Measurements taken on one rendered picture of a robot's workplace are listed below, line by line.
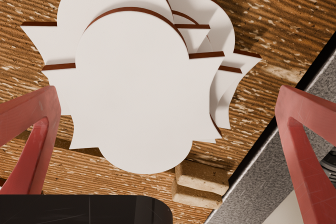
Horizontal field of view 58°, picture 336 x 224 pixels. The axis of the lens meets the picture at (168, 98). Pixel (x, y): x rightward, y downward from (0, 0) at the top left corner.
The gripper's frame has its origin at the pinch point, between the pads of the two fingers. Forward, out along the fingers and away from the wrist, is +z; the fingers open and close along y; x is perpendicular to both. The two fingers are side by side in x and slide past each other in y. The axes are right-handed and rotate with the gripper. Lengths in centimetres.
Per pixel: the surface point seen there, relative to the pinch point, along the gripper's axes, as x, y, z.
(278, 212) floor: 166, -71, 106
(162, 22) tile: -0.3, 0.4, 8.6
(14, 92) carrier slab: 8.8, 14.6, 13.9
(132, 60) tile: 2.4, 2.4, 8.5
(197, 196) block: 21.4, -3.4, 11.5
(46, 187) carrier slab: 22.5, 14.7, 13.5
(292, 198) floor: 153, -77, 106
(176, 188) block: 20.7, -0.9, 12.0
